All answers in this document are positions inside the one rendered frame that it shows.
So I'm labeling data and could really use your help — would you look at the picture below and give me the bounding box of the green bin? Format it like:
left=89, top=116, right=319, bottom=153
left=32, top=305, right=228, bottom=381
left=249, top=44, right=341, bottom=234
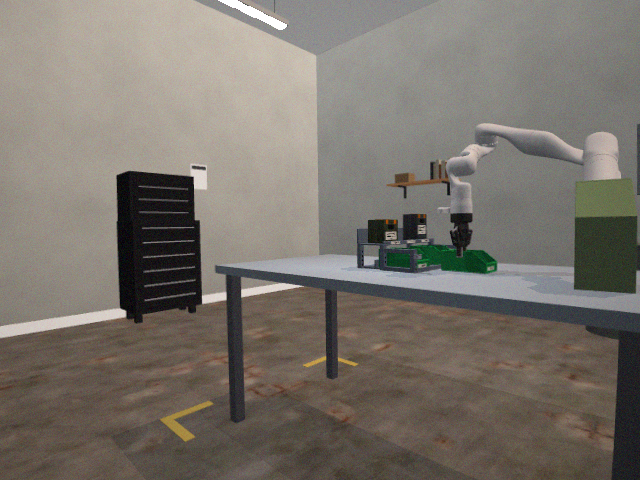
left=441, top=249, right=496, bottom=274
left=410, top=245, right=450, bottom=265
left=379, top=248, right=429, bottom=268

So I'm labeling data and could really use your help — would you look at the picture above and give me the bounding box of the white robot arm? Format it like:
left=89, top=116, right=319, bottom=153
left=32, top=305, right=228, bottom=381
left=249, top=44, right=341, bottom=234
left=438, top=123, right=621, bottom=214

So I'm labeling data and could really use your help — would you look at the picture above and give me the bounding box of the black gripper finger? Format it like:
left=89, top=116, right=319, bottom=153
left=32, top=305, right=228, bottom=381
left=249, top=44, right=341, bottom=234
left=450, top=226, right=466, bottom=258
left=463, top=228, right=472, bottom=252

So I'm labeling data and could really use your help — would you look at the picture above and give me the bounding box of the olive green case with orange latches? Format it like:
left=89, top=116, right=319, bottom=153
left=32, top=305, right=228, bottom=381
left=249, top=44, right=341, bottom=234
left=368, top=219, right=398, bottom=244

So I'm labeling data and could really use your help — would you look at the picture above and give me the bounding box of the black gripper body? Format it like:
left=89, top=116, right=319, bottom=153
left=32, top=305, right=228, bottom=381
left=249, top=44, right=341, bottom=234
left=451, top=213, right=472, bottom=238

